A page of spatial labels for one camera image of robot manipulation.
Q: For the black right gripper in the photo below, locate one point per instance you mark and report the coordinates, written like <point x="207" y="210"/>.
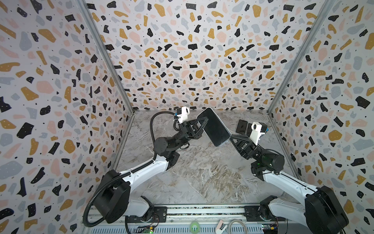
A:
<point x="247" y="146"/>

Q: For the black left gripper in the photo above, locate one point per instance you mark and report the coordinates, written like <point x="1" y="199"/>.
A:
<point x="189" y="131"/>

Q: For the phone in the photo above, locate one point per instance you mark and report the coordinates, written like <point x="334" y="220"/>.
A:
<point x="241" y="127"/>
<point x="249" y="130"/>
<point x="215" y="129"/>

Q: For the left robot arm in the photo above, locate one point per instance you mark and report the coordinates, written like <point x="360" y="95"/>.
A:
<point x="113" y="199"/>

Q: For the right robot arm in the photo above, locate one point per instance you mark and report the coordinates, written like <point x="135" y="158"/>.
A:
<point x="316" y="207"/>

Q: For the white small device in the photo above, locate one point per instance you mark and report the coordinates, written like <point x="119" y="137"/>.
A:
<point x="221" y="227"/>

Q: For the green tape roll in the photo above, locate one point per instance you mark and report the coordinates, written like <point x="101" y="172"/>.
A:
<point x="194" y="227"/>

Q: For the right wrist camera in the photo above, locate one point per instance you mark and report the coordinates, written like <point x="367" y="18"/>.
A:
<point x="258" y="129"/>

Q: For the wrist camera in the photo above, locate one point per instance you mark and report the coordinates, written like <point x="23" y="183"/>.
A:
<point x="258" y="129"/>
<point x="181" y="114"/>

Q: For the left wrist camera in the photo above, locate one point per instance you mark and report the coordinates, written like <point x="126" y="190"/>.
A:
<point x="181" y="114"/>

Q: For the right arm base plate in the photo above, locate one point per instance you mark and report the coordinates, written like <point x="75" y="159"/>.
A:
<point x="260" y="213"/>

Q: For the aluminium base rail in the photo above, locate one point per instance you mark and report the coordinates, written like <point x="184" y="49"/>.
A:
<point x="179" y="218"/>

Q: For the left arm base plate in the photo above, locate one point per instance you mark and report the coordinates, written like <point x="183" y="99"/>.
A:
<point x="156" y="214"/>

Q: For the right corner aluminium post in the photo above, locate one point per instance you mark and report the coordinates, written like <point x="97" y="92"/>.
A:
<point x="326" y="7"/>

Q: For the corner aluminium post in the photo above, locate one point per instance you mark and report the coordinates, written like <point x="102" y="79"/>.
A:
<point x="326" y="7"/>
<point x="82" y="6"/>

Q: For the left corner aluminium post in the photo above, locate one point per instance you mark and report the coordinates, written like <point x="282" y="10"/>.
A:
<point x="82" y="6"/>

